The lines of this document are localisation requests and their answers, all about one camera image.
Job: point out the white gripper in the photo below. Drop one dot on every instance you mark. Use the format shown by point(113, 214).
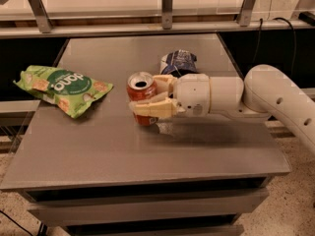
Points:
point(192, 93)

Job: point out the left metal bracket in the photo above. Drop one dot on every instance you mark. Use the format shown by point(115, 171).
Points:
point(41, 18)

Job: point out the grey cabinet drawer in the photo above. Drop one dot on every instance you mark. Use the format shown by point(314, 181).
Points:
point(148, 207)

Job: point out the red coke can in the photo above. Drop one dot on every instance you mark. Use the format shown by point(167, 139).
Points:
point(140, 86)

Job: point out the right metal bracket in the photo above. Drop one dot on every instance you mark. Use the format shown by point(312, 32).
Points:
point(244, 16)

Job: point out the green snack bag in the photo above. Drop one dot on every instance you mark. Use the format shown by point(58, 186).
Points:
point(72, 92)

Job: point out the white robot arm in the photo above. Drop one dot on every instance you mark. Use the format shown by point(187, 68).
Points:
point(264, 92)

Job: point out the metal bracket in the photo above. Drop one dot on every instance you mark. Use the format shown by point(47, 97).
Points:
point(244, 16)
point(166, 14)
point(41, 18)

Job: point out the middle metal bracket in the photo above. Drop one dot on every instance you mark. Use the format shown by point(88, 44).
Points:
point(166, 14)

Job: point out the metal rail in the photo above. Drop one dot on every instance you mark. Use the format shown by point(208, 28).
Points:
point(143, 29)

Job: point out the blue white chip bag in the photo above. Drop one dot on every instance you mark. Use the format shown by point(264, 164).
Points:
point(178, 63)

